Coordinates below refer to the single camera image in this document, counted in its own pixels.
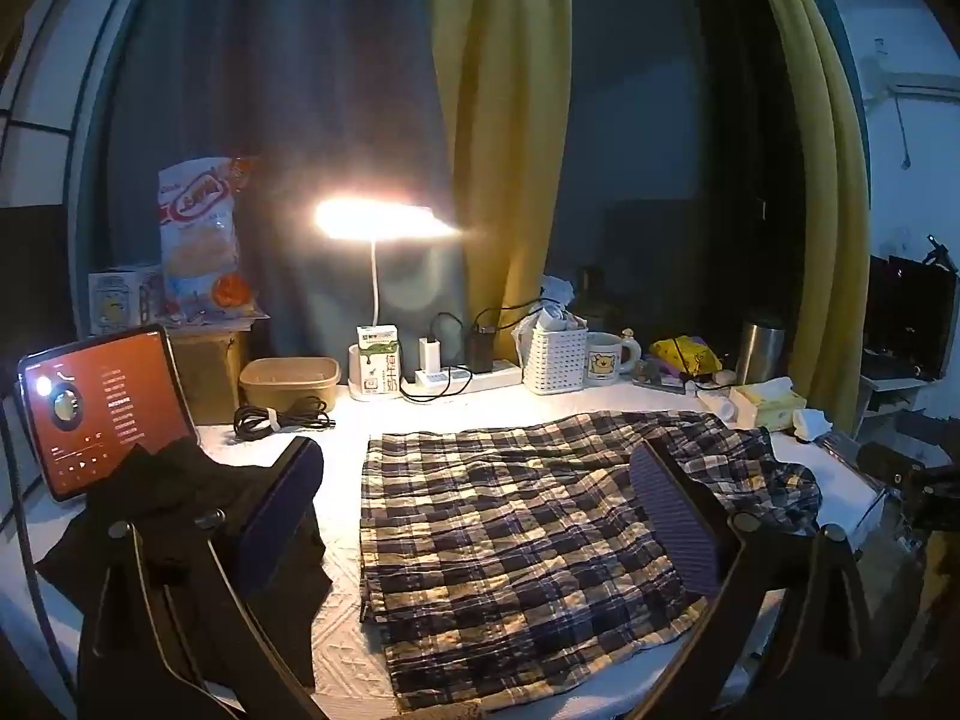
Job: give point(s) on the white lotion bottle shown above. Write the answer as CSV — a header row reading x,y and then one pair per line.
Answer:
x,y
720,401

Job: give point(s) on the black cloth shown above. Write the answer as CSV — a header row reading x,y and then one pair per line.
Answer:
x,y
165,480

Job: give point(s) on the small white printed box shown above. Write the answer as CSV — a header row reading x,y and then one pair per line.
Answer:
x,y
112,304

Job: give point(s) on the white air conditioner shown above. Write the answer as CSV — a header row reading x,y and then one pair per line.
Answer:
x,y
915,79

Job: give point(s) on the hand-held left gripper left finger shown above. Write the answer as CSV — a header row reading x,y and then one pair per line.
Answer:
x,y
281,510

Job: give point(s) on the white crumpled cloth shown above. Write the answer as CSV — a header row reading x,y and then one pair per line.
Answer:
x,y
814,424

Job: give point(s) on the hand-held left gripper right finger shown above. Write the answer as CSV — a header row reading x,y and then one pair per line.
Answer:
x,y
675,525

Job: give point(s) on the yellow curtain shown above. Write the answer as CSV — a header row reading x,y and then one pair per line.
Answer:
x,y
502,90
817,127

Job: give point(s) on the cardboard box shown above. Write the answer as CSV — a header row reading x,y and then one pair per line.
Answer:
x,y
210,375

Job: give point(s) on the white plastic basket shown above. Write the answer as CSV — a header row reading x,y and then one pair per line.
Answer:
x,y
555,360

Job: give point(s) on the green white drink carton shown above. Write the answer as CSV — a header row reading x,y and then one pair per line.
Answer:
x,y
379,367

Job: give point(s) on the white desk lamp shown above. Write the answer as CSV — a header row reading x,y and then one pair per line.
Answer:
x,y
375,217

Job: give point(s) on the brown plastic basin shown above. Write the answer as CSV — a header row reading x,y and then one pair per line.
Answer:
x,y
289,386

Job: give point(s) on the white orange snack bag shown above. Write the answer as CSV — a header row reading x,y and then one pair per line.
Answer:
x,y
199,240

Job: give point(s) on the white crumpled paper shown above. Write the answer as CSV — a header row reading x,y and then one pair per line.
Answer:
x,y
559,291

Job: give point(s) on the yellow snack packet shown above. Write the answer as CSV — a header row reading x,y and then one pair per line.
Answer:
x,y
686,352

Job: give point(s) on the yellow green tissue pack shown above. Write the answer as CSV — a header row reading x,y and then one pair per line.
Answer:
x,y
772,405

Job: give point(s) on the white power strip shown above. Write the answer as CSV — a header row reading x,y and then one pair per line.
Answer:
x,y
495,376

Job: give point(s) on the blue grey curtain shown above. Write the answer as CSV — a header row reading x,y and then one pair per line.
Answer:
x,y
300,90

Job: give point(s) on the tablet with red screen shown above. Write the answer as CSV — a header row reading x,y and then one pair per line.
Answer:
x,y
97,397

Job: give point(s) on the dark power adapter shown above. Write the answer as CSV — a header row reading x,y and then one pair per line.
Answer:
x,y
480,349

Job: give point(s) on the plaid flannel shirt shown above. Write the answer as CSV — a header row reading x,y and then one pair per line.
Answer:
x,y
487,525

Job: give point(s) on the white charger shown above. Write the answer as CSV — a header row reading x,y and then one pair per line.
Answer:
x,y
430,354

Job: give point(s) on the dark metal object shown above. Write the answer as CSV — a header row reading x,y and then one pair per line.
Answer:
x,y
907,480

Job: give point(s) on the steel tumbler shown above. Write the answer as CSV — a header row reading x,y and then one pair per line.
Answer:
x,y
757,356

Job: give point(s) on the white textured table cover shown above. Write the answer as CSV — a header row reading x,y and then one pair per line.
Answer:
x,y
341,480

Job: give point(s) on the white bear mug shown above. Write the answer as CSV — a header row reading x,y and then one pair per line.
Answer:
x,y
604,360

